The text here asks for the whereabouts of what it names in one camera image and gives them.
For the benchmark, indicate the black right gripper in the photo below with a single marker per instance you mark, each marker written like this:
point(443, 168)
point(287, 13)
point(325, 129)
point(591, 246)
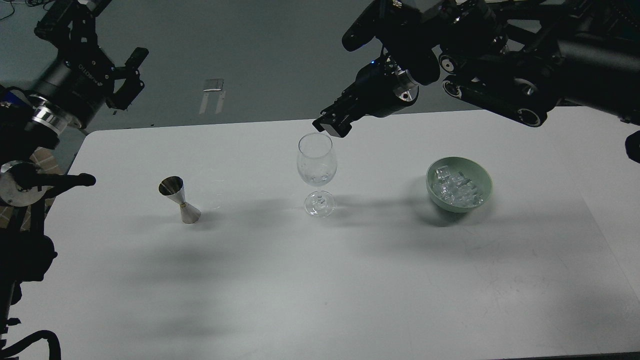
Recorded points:
point(380, 88)

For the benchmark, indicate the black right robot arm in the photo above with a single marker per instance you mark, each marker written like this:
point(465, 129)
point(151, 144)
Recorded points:
point(516, 58)

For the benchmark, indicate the clear ice cubes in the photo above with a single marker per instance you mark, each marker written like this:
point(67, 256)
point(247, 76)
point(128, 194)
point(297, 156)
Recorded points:
point(456, 189)

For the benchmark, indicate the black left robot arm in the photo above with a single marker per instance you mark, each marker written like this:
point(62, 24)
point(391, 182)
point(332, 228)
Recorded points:
point(26, 256)

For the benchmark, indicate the clear wine glass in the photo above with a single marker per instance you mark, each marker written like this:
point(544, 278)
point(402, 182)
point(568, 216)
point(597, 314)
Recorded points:
point(317, 165)

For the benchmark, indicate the steel cocktail jigger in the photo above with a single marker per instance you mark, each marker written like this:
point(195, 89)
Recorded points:
point(173, 188)

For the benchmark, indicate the green bowl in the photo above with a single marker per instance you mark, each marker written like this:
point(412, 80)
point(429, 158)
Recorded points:
point(471, 169)

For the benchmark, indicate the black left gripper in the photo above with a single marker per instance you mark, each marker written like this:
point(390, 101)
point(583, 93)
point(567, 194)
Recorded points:
point(71, 90)

